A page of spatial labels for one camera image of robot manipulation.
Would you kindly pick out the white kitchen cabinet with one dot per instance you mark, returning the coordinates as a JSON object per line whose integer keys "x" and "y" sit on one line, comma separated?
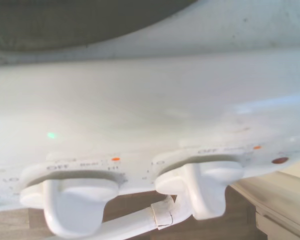
{"x": 285, "y": 200}

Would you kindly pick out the red stove indicator light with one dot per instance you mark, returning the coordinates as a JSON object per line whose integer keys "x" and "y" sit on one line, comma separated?
{"x": 280, "y": 160}

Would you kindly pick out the white electric stove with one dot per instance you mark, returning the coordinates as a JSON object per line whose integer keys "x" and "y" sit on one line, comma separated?
{"x": 140, "y": 100}

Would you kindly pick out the black coil stove burner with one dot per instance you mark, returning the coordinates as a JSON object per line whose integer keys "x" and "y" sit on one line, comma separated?
{"x": 65, "y": 22}

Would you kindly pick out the white stove burner knob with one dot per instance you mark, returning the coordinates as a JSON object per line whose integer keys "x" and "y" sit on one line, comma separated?
{"x": 207, "y": 190}
{"x": 77, "y": 205}

